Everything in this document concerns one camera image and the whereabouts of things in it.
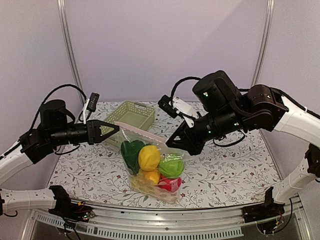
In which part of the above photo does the aluminium frame post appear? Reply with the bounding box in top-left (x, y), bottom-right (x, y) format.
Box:
top-left (251, 0), bottom-right (275, 87)
top-left (56, 0), bottom-right (83, 90)

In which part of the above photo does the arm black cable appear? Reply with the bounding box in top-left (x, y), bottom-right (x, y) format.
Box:
top-left (31, 84), bottom-right (88, 128)
top-left (170, 76), bottom-right (202, 100)

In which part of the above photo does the left aluminium frame post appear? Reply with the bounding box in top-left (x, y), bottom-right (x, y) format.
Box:
top-left (56, 0), bottom-right (83, 90)

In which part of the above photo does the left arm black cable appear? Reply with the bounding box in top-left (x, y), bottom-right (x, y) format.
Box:
top-left (31, 84), bottom-right (88, 128)

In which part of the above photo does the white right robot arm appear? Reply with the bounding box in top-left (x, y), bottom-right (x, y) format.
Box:
top-left (158, 70), bottom-right (320, 223)

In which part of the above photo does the clear zip top bag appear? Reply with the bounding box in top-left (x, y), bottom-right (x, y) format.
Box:
top-left (115, 121), bottom-right (191, 204)

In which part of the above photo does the front aluminium rail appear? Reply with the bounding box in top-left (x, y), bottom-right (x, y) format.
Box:
top-left (22, 197), bottom-right (313, 240)

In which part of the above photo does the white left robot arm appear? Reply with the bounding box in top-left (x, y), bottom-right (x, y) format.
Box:
top-left (0, 99), bottom-right (120, 221)

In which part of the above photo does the right aluminium frame post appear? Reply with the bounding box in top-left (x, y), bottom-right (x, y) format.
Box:
top-left (251, 0), bottom-right (275, 87)

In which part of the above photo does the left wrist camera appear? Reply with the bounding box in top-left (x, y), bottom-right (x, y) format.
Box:
top-left (78, 92), bottom-right (100, 124)

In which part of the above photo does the green toy leaf vegetable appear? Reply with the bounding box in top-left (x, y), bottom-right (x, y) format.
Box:
top-left (120, 140), bottom-right (145, 175)

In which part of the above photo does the yellow toy lemon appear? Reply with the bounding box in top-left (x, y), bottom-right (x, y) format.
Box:
top-left (138, 145), bottom-right (161, 172)

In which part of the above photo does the green toy apple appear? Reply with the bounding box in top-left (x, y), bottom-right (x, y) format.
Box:
top-left (158, 153), bottom-right (185, 179)

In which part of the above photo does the floral patterned table mat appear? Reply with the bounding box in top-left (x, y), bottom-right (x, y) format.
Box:
top-left (48, 130), bottom-right (280, 209)

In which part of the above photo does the red toy food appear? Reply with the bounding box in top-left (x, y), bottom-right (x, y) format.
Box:
top-left (158, 175), bottom-right (182, 193)

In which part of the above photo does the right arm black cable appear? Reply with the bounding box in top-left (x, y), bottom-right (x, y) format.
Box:
top-left (170, 76), bottom-right (202, 100)

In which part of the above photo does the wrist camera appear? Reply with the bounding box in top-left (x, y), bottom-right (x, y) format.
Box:
top-left (78, 92), bottom-right (100, 124)
top-left (157, 94), bottom-right (201, 128)

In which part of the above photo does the toy napa cabbage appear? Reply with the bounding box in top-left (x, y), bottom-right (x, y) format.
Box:
top-left (128, 175), bottom-right (179, 204)

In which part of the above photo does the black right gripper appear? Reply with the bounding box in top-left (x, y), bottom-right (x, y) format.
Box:
top-left (166, 106), bottom-right (245, 155)

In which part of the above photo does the orange yellow toy mango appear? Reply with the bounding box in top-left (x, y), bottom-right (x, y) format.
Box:
top-left (143, 169), bottom-right (161, 185)

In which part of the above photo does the pale green plastic basket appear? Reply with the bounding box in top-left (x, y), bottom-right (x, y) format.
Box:
top-left (103, 100), bottom-right (156, 131)

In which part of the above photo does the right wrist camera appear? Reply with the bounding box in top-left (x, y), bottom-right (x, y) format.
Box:
top-left (157, 94), bottom-right (201, 128)

